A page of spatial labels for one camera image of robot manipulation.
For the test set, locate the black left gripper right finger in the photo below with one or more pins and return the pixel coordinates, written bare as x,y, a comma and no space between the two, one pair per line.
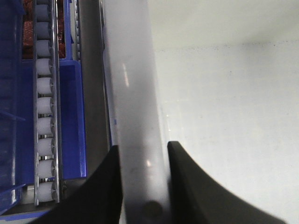
196,198

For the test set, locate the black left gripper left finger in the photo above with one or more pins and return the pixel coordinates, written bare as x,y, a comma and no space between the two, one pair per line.
97,201

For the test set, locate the white plastic tote bin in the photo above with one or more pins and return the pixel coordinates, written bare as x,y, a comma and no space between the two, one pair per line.
219,76

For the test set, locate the blue bin left shelf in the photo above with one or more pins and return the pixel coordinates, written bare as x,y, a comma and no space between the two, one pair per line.
16,110

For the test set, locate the left white roller track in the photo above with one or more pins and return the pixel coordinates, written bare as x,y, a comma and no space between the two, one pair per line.
46,103

